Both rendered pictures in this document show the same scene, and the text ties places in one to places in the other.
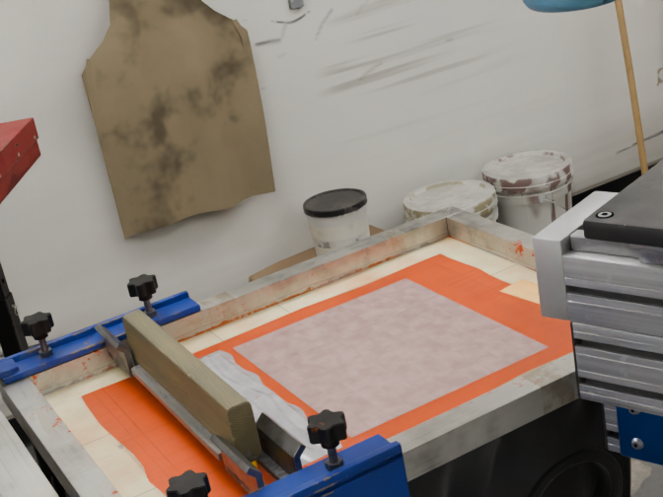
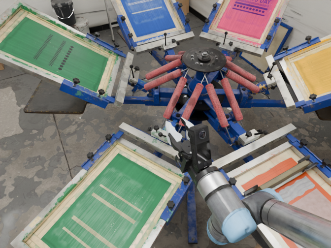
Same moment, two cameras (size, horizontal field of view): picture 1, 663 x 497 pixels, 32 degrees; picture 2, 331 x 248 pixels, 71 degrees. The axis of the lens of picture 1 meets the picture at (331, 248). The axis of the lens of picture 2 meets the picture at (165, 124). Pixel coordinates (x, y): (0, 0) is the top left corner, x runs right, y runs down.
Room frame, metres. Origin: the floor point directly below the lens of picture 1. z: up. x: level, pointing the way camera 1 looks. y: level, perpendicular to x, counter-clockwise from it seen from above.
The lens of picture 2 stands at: (0.59, -0.38, 2.21)
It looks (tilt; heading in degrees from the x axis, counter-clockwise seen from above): 49 degrees down; 88
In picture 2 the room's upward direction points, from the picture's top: straight up
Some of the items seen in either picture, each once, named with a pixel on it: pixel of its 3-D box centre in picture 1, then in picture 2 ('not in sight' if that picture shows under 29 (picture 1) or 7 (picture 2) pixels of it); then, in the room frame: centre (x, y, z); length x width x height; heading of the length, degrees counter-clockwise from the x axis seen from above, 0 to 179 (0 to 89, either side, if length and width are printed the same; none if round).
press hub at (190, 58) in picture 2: not in sight; (195, 120); (0.91, 0.97, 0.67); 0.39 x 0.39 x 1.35
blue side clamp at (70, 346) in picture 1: (104, 350); (308, 158); (1.51, 0.35, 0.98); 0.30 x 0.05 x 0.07; 116
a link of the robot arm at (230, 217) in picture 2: not in sight; (230, 213); (0.75, -0.19, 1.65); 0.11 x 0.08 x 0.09; 112
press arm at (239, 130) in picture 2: not in sight; (241, 135); (1.12, 0.52, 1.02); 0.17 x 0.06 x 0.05; 116
